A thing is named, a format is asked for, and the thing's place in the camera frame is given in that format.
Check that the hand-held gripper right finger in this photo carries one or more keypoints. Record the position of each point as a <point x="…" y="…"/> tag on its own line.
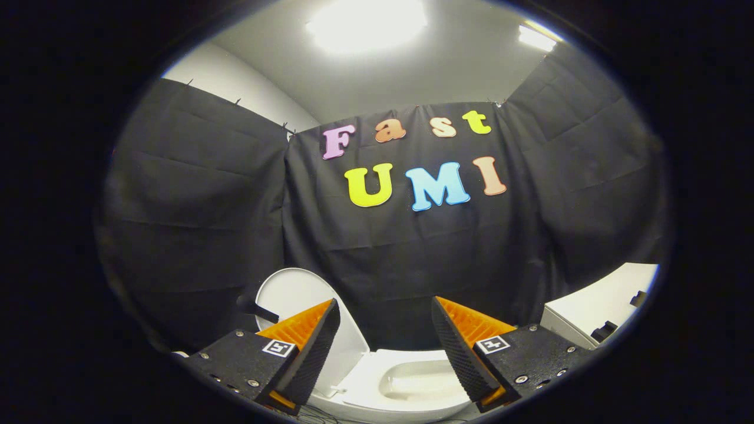
<point x="453" y="347"/>

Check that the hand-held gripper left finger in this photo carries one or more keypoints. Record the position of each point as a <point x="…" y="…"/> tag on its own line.
<point x="315" y="350"/>

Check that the white toilet seat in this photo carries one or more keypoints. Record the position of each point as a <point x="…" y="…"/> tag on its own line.
<point x="368" y="377"/>

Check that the black backdrop cloth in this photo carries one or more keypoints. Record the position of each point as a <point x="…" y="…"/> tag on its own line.
<point x="400" y="253"/>

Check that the white drawer cabinet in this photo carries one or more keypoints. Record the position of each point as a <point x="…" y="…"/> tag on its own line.
<point x="595" y="300"/>

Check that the large black block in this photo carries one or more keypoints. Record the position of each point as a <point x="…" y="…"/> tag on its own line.
<point x="605" y="333"/>

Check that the small black block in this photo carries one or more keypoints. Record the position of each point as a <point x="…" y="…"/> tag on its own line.
<point x="638" y="298"/>

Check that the small ceiling light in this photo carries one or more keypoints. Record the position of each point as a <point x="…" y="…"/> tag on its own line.
<point x="536" y="38"/>

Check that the large ceiling light panel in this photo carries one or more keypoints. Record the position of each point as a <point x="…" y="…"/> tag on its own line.
<point x="365" y="23"/>

